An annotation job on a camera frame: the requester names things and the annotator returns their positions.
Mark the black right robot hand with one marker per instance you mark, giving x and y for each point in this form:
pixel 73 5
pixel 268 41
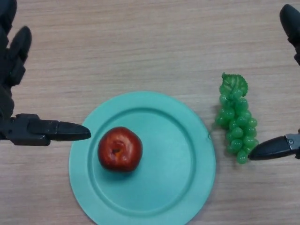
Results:
pixel 269 150

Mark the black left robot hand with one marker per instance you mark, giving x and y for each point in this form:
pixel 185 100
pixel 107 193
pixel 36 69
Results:
pixel 7 70

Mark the red apple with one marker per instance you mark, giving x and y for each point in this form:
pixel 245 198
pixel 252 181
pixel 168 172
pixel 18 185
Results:
pixel 120 150

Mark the green round plate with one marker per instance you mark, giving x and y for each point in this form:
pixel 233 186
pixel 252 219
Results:
pixel 168 164

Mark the green plastic grape bunch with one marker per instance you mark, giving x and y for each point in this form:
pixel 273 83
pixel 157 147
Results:
pixel 236 122

